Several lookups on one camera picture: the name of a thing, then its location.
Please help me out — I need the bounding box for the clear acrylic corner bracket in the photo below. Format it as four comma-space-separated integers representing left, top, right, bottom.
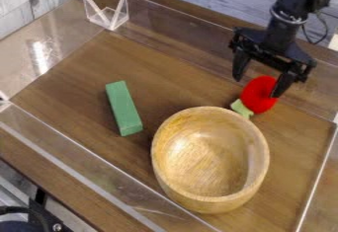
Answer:
83, 0, 130, 31

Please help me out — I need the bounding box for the green rectangular block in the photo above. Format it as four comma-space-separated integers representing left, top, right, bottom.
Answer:
106, 81, 143, 136

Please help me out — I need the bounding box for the red plush strawberry toy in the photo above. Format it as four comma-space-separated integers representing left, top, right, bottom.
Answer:
230, 76, 278, 118

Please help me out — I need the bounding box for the wooden bowl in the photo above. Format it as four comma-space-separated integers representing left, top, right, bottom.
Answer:
151, 107, 270, 213

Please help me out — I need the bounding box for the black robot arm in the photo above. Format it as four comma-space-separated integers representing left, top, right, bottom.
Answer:
229, 0, 330, 98

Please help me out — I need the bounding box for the black clamp with cable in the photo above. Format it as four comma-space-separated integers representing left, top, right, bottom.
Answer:
0, 188, 74, 232

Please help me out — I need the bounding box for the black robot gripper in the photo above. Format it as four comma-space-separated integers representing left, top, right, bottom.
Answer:
229, 18, 317, 98

